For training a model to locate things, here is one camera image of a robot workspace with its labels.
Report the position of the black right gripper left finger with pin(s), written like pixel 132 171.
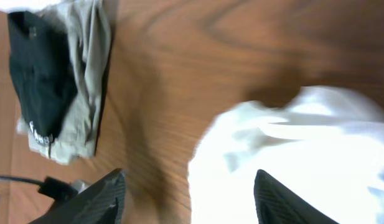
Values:
pixel 100 203

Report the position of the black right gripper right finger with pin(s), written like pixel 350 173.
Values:
pixel 276 204

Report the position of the white t-shirt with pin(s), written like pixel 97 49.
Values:
pixel 326 145

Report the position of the folded black polo shirt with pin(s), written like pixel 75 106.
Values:
pixel 41 72

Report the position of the folded khaki garment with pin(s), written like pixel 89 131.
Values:
pixel 89 37

